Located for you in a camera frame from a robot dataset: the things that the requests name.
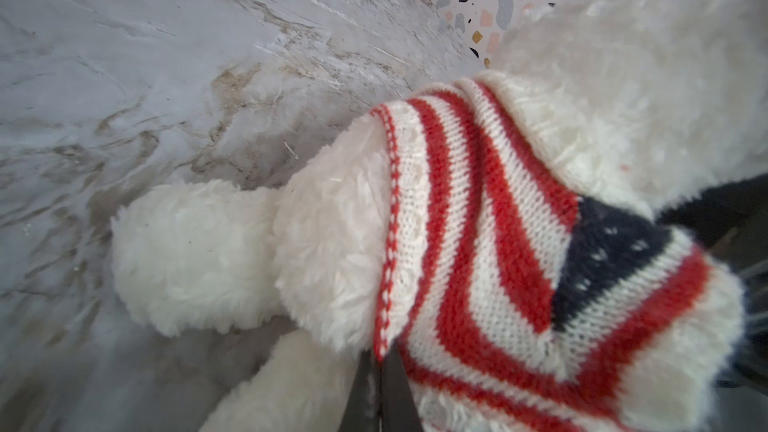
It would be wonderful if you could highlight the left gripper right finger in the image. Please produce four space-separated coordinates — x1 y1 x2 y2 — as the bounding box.
381 347 423 432

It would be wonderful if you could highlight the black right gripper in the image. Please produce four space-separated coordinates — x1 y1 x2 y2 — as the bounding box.
661 175 767 384

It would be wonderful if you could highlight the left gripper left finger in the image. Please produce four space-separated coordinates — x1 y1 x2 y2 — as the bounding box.
338 350 380 432

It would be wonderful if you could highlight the red white striped sweater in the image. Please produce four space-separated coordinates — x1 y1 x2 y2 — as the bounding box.
374 78 744 431

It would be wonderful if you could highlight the white plush teddy bear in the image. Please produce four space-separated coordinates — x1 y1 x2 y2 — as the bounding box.
112 0 767 431

